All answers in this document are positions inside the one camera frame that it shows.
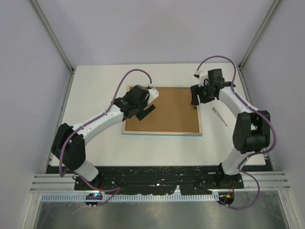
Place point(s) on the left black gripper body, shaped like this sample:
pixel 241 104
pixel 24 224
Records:
pixel 141 107

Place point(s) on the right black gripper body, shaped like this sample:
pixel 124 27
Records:
pixel 204 93

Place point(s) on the small screwdriver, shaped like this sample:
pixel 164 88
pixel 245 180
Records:
pixel 219 116

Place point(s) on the blue picture frame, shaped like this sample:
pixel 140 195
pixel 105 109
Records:
pixel 173 115

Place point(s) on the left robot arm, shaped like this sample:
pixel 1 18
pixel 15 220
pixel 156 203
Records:
pixel 70 140

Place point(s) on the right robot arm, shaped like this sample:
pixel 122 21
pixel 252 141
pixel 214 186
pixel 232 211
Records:
pixel 251 131

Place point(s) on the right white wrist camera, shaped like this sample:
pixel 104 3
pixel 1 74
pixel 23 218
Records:
pixel 201 76

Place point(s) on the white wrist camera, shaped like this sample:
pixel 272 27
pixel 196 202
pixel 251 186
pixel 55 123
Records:
pixel 201 76
pixel 153 93

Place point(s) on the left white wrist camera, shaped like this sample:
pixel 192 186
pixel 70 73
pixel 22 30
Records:
pixel 153 93

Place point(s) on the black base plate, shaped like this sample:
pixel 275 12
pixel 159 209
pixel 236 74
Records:
pixel 191 180

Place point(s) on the perforated cable duct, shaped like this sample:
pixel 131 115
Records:
pixel 79 197

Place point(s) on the aluminium rail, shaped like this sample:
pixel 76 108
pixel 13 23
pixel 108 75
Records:
pixel 268 181

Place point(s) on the right aluminium post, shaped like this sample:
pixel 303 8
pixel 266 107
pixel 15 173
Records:
pixel 268 17

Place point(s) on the aluminium post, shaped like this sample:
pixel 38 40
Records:
pixel 268 17
pixel 51 34

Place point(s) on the left aluminium post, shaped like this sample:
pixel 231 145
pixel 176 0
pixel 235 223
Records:
pixel 51 34

